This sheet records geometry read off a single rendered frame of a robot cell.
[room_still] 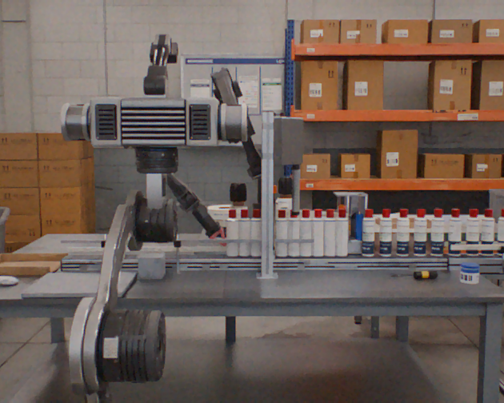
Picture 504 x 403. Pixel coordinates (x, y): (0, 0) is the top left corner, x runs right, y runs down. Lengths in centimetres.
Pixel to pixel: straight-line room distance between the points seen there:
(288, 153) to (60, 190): 365
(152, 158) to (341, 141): 523
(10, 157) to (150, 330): 448
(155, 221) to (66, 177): 389
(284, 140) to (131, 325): 114
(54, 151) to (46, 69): 180
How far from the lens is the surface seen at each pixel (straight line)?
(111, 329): 153
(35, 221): 588
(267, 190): 241
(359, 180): 620
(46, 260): 288
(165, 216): 191
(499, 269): 277
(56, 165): 578
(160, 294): 223
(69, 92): 728
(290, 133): 242
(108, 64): 718
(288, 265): 257
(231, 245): 258
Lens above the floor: 143
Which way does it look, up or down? 6 degrees down
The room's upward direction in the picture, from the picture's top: straight up
